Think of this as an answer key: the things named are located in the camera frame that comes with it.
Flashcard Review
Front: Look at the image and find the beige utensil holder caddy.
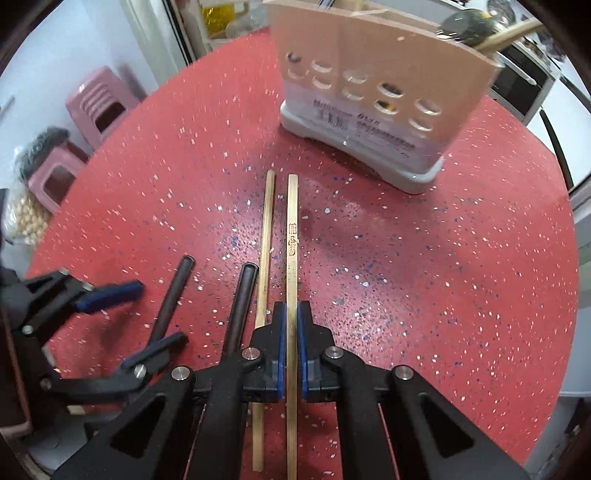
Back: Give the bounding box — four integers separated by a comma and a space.
265, 1, 500, 194

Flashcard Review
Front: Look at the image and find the black chopstick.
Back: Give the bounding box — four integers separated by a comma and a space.
221, 262, 259, 362
147, 255, 195, 345

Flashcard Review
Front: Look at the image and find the pink plastic stool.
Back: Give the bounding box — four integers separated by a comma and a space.
27, 142, 89, 213
65, 67, 140, 149

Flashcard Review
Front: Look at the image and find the pink plastic stool lower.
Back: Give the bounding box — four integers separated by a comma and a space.
27, 142, 89, 213

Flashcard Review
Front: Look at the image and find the bamboo chopstick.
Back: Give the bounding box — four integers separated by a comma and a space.
286, 174, 298, 480
474, 18, 544, 55

